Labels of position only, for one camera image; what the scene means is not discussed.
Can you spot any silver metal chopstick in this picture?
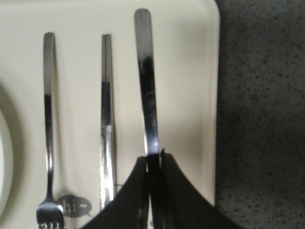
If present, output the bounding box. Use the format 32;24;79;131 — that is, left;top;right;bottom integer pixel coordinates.
105;34;116;200
100;34;109;210

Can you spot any silver metal spoon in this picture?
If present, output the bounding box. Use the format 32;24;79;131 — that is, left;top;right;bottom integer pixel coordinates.
134;8;159;155

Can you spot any white round plate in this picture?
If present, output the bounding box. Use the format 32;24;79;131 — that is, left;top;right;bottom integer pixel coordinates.
0;112;13;215

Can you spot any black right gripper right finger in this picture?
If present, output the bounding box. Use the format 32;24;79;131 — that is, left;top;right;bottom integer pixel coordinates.
147;151;240;229

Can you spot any cream rabbit serving tray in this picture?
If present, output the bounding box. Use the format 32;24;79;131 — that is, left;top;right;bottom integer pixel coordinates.
0;0;220;229

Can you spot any silver metal fork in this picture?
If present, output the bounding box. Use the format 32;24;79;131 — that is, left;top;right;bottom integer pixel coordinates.
36;32;65;229

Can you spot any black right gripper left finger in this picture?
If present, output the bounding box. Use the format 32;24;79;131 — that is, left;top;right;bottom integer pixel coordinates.
83;156;151;229

